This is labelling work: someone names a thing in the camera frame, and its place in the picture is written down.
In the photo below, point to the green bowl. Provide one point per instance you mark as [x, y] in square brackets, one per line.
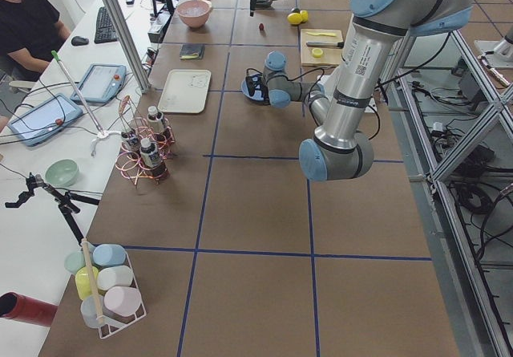
[62, 173]

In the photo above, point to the teach pendant tablet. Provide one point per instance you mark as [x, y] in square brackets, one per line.
[102, 82]
[45, 120]

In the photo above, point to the pink bowl of ice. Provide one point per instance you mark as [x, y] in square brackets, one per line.
[194, 13]

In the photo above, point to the steel knife sharpener rod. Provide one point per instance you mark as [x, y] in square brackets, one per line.
[338, 45]

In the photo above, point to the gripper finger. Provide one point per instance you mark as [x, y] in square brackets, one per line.
[252, 7]

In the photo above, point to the copper wire bottle rack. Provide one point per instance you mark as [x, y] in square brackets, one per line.
[130, 165]

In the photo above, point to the wooden cutting board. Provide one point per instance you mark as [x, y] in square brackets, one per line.
[331, 56]

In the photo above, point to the person in black shirt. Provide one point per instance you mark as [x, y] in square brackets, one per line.
[30, 31]

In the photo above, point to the white wire cup rack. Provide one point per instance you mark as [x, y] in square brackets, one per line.
[110, 298]

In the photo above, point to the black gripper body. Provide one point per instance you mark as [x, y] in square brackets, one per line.
[261, 87]

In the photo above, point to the tea bottle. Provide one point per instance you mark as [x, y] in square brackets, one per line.
[152, 159]
[130, 140]
[157, 123]

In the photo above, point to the red cylinder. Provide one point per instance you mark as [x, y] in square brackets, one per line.
[25, 309]

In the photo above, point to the yellow plastic knife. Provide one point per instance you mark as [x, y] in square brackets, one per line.
[325, 34]

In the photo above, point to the blue plate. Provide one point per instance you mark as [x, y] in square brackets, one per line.
[256, 94]

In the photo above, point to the cream bear tray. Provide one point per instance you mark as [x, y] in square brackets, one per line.
[185, 91]

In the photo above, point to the black keyboard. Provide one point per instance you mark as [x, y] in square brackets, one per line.
[104, 27]

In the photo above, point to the black computer mouse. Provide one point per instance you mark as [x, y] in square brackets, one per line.
[78, 41]

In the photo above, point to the yellow lemon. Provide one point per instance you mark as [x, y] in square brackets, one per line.
[304, 16]
[295, 18]

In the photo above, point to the grey folded cloth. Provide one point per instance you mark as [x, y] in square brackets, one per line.
[192, 51]

